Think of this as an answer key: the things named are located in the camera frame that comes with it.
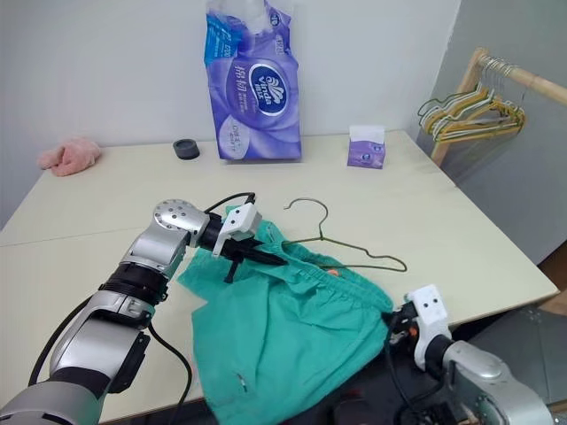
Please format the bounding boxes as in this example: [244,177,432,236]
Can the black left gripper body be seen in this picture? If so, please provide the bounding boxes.
[221,238,263,263]

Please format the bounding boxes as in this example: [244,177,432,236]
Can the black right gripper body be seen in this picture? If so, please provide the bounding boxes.
[388,302,420,345]

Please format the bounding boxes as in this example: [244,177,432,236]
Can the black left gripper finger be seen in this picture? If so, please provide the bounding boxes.
[223,259,244,285]
[247,250,290,267]

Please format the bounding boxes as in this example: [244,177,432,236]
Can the thin wire clothes hanger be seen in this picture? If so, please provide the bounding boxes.
[283,197,408,274]

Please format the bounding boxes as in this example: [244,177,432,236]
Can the green shorts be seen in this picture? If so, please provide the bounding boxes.
[176,218,396,421]

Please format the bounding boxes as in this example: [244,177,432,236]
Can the black round container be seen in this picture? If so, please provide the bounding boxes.
[172,138,201,162]

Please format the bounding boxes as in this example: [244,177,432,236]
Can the small purple tissue pack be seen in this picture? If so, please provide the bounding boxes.
[346,124,386,171]

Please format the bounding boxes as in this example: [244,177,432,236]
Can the purple Vinda tissue multipack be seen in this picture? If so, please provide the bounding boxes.
[203,0,306,165]

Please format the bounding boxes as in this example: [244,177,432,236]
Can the brown cardboard box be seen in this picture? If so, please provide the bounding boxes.
[537,247,567,318]

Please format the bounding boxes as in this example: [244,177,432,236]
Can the pink fluffy cloth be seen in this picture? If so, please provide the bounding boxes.
[36,135,104,178]

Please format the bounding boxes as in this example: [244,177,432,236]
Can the wooden clothes rack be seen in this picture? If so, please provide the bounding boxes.
[430,47,567,167]

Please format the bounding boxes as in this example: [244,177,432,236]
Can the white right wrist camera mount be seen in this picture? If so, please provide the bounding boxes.
[404,283,454,369]

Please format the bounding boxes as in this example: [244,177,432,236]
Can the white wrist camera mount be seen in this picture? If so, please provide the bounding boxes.
[404,283,454,369]
[211,204,265,259]

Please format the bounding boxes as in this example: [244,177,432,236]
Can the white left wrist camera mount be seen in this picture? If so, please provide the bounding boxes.
[211,204,265,259]

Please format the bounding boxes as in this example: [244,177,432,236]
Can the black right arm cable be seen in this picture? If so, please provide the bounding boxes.
[383,338,429,425]

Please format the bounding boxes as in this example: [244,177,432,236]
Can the bunch of wire hangers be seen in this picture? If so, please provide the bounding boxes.
[416,56,528,143]

